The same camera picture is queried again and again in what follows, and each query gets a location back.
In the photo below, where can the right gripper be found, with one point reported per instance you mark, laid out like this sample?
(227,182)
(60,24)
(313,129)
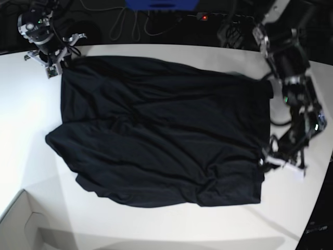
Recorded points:
(51,53)

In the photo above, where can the blue box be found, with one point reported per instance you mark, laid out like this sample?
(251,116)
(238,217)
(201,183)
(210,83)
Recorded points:
(162,4)

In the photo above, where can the dark navy t-shirt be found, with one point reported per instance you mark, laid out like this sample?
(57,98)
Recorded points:
(149,133)

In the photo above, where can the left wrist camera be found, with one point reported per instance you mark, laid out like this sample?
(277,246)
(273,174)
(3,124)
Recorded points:
(299,174)

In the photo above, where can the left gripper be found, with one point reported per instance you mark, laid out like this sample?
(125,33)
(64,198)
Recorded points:
(272,160)

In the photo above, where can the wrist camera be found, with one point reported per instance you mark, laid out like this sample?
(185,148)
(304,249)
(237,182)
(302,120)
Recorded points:
(53,71)
(299,174)

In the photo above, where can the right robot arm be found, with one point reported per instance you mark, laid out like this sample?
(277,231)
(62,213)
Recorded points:
(37,24)

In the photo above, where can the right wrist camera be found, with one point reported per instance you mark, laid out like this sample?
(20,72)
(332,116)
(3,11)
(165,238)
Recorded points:
(53,71)

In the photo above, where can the white power strip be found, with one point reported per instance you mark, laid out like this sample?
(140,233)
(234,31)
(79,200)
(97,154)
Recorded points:
(204,16)

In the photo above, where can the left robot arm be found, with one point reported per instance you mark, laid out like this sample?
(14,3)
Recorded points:
(276,32)

